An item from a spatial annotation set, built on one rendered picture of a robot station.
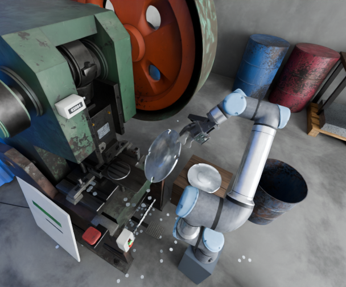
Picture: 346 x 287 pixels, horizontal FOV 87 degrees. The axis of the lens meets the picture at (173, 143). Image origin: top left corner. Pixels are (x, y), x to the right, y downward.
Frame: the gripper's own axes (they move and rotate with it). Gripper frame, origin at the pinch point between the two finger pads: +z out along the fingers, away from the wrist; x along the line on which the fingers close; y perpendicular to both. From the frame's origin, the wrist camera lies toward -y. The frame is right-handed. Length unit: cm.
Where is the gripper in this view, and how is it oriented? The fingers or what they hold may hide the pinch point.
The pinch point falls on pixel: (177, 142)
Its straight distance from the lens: 88.1
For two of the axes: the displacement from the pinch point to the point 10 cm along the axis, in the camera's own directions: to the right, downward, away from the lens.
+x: 6.3, 4.0, 6.7
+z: -7.4, 5.8, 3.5
